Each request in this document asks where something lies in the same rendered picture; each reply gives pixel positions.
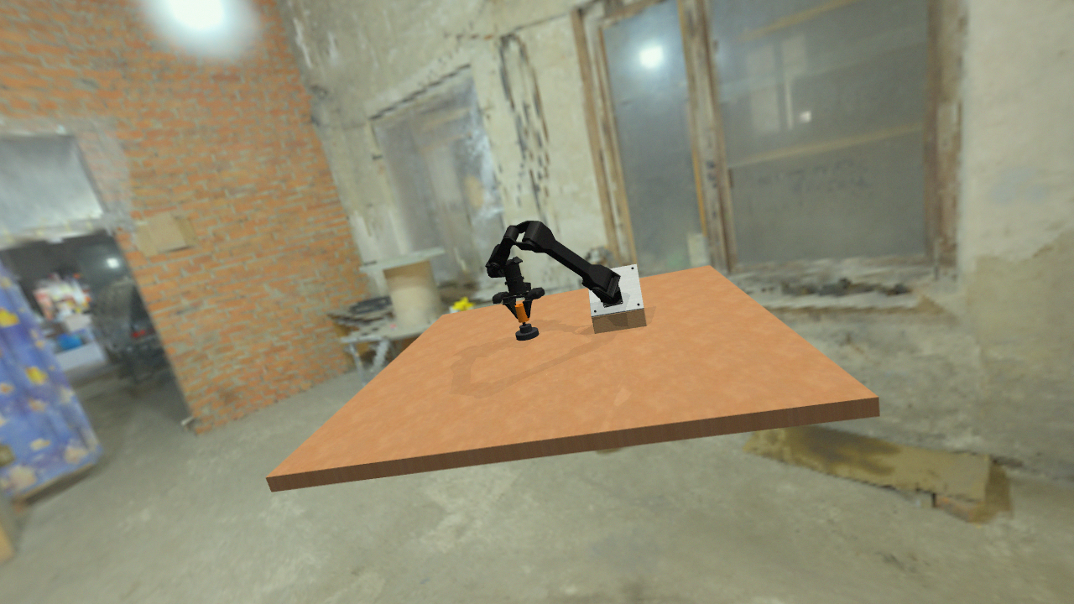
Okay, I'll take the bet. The dark grey round pedestal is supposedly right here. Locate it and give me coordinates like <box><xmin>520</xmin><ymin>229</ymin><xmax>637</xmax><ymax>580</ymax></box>
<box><xmin>516</xmin><ymin>322</ymin><xmax>539</xmax><ymax>341</ymax></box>

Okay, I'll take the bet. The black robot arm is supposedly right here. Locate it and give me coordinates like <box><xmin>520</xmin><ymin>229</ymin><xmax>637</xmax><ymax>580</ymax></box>
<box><xmin>487</xmin><ymin>221</ymin><xmax>623</xmax><ymax>308</ymax></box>

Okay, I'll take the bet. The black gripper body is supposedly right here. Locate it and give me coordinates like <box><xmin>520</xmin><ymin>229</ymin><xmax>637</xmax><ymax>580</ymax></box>
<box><xmin>493</xmin><ymin>275</ymin><xmax>545</xmax><ymax>304</ymax></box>

